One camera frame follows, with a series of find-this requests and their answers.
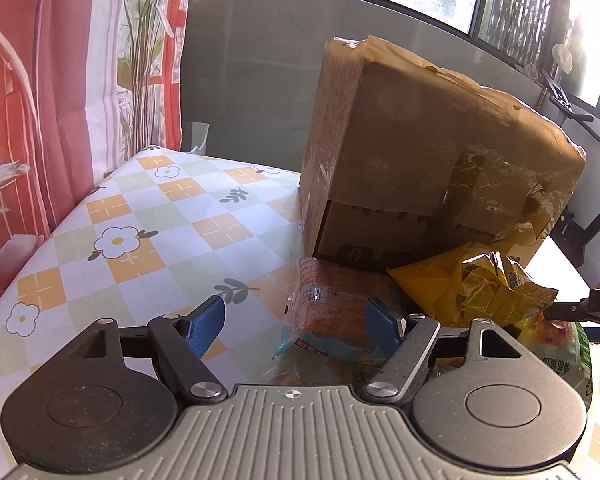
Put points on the green pastry packet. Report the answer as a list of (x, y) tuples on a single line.
[(565, 375)]

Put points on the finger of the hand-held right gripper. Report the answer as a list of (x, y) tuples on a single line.
[(580, 310)]

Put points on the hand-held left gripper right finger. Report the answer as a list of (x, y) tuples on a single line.
[(380, 325)]

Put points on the taped cardboard box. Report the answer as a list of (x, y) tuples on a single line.
[(405, 150)]

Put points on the yellow snack bag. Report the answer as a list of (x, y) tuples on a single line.
[(445, 285)]

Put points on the clear blue-ended snack packet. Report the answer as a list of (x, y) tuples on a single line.
[(325, 300)]

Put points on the red printed curtain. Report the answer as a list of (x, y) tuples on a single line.
[(55, 85)]

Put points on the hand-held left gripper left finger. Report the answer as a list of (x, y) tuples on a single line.
[(206, 322)]

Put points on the black exercise bike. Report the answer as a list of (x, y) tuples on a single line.
[(587, 240)]

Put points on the white cloth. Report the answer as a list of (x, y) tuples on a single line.
[(563, 57)]

